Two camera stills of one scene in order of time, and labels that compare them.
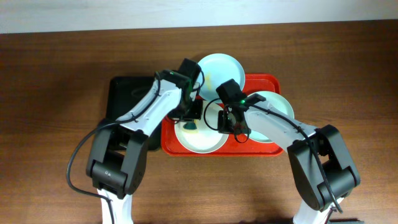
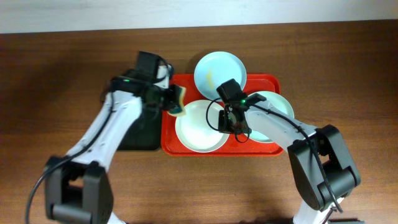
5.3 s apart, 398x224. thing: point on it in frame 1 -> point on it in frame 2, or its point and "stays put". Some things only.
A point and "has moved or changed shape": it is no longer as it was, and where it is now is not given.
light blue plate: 218,68 stays put
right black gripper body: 229,127 stays put
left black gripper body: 189,112 -> 170,99
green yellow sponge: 189,126 has moved or changed shape
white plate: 206,138 stays put
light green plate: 277,102 stays put
